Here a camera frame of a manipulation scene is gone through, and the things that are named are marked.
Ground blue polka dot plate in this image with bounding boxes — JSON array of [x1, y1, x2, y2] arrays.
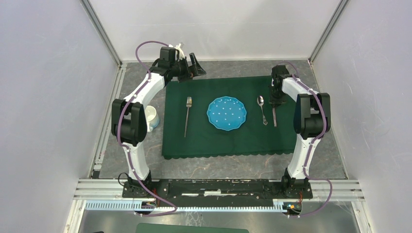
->
[[206, 96, 247, 131]]

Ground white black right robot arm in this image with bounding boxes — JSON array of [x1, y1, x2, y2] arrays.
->
[[269, 62, 331, 199]]

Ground dark green cloth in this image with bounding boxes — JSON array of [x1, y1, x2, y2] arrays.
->
[[162, 76, 296, 159]]

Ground aluminium frame rails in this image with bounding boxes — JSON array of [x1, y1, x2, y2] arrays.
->
[[63, 0, 376, 233]]

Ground silver spoon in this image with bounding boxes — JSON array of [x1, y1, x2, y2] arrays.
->
[[257, 95, 268, 125]]

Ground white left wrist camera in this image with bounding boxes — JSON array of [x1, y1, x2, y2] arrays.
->
[[169, 42, 186, 61]]

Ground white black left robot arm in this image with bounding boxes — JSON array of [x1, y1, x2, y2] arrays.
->
[[111, 46, 206, 198]]

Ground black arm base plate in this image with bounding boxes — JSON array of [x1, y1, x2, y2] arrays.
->
[[122, 179, 313, 207]]

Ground silver fork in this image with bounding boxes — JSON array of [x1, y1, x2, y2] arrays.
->
[[184, 96, 192, 137]]

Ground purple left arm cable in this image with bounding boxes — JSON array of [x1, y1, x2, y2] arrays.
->
[[116, 40, 179, 217]]

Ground white blue mug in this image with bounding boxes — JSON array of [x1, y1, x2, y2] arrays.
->
[[145, 105, 160, 133]]

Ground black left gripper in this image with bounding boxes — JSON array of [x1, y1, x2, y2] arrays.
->
[[170, 53, 206, 83]]

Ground green mat at bottom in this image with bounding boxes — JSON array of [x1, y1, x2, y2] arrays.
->
[[136, 223, 249, 233]]

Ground black handled knife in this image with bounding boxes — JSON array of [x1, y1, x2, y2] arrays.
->
[[272, 107, 277, 127]]

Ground blue slotted cable duct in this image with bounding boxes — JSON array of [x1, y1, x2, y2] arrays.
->
[[85, 200, 287, 213]]

